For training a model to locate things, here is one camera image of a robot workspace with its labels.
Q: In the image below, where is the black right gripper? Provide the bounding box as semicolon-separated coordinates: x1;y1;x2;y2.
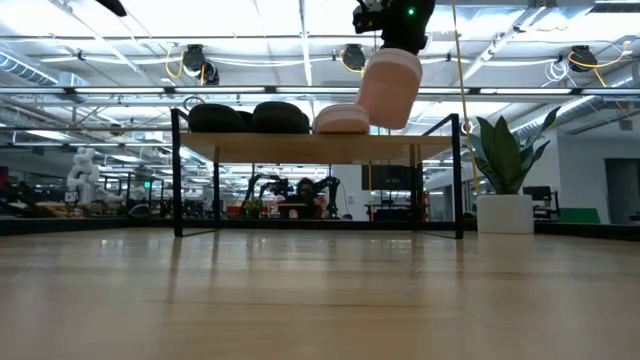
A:
380;0;436;55

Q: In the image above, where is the pink slide sandal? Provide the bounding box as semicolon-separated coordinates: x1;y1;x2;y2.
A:
355;48;424;130
312;103;371;135

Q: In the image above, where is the black slide sandal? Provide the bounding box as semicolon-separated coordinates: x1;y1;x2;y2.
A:
188;103;254;134
251;101;312;135

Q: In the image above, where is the black flat screen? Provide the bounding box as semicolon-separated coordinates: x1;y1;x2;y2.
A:
361;164;420;191

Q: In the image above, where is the wooden shoe rack table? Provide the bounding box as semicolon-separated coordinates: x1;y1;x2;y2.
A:
169;107;465;240

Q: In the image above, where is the green snake plant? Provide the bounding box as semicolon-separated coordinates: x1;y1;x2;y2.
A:
469;105;562;196

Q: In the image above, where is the white robot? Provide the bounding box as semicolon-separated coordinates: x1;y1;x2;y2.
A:
66;147;104;205

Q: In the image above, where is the person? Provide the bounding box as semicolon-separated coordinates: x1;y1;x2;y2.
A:
294;177;321;220

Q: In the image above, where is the white plant pot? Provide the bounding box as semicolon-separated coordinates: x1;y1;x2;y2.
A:
475;193;535;235

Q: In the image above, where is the green board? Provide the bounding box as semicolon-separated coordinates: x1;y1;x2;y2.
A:
558;207;601;225

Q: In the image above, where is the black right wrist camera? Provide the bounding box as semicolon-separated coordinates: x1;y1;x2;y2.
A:
352;0;389;35

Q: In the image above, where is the black cable reel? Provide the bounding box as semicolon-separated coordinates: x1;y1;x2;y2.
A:
181;43;221;86
339;43;368;72
568;44;599;74

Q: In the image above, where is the black aluminium table frame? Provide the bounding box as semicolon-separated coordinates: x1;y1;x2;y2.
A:
0;215;640;242

